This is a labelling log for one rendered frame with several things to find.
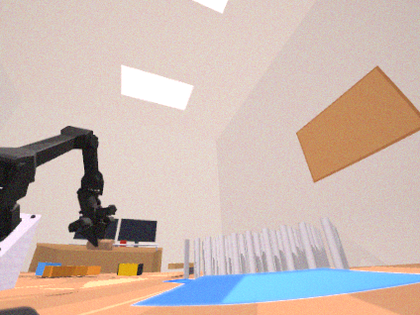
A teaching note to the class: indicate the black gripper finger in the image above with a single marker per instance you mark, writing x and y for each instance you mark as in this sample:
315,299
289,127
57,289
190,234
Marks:
90,235
101,232

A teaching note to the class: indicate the yellow box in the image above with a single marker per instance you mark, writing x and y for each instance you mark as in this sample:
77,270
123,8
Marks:
128,269

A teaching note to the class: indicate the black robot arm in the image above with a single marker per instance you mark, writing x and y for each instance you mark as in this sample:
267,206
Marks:
18,167

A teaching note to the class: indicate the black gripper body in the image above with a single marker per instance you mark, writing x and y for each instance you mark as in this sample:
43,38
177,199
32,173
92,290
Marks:
87,213

